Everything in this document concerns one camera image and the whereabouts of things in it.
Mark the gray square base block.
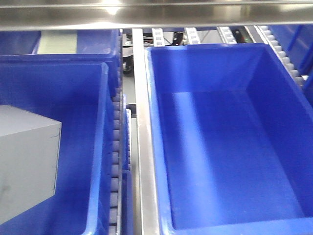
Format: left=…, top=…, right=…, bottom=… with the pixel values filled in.
left=0, top=105, right=62, bottom=223

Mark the right blue sorting bin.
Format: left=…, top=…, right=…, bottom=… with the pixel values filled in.
left=146, top=44, right=313, bottom=235

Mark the blue sorting bin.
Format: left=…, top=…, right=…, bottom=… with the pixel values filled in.
left=0, top=63, right=113, bottom=235
left=146, top=44, right=313, bottom=235

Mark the left blue sorting bin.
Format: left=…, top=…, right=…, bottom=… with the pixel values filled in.
left=0, top=63, right=113, bottom=235

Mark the rear left blue bin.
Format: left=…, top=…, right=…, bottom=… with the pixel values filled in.
left=0, top=29, right=121, bottom=97

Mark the gray roller conveyor strip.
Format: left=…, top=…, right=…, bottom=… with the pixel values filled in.
left=109, top=71, right=123, bottom=235

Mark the steel upper shelf beam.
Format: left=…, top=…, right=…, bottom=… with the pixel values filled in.
left=0, top=0, right=313, bottom=31

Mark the steel divider rail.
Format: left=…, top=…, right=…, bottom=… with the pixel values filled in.
left=132, top=28, right=160, bottom=235

